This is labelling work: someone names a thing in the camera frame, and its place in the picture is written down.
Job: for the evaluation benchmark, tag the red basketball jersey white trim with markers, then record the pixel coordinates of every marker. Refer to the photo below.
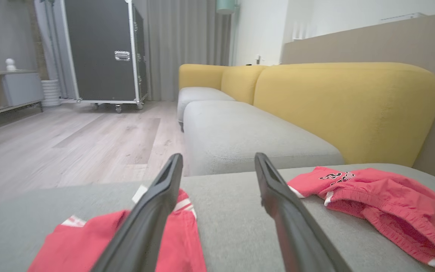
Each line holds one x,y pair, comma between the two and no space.
70,249

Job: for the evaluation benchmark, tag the wide grey sofa seat cushion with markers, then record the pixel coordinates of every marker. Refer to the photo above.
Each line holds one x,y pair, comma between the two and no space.
232,226

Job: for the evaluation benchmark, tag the red basketball shorts white band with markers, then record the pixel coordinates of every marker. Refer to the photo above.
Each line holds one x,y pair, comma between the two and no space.
383,196

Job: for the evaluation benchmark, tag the white slatted device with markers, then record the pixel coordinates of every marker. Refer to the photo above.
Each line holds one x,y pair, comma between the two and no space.
303,32

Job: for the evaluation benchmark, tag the black flight case metal edges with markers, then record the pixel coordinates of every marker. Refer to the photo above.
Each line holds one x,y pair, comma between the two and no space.
100,56

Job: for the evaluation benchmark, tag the white ribbed vase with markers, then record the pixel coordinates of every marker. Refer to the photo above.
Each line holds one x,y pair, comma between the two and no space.
51,93

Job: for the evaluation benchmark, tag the narrow grey curtain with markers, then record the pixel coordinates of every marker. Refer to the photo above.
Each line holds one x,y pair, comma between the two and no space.
53,41

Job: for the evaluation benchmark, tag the small white figurine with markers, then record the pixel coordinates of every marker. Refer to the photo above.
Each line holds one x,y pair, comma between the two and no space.
10,65

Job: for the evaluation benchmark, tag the teal lamp shade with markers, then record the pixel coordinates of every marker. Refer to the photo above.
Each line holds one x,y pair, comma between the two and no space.
225,6

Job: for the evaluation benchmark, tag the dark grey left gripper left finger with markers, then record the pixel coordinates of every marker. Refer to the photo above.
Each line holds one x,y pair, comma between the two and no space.
145,219

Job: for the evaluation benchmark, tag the wide grey curtain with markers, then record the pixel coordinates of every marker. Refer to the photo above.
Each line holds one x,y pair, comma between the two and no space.
183,49

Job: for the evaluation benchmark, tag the flat white box device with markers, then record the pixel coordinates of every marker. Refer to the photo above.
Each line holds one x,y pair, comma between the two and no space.
402,17

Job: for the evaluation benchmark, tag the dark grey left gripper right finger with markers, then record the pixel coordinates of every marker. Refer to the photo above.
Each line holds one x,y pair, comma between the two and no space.
293,226

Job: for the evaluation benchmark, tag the grey wooden media cabinet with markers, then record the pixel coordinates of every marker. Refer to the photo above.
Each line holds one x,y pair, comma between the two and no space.
21,88

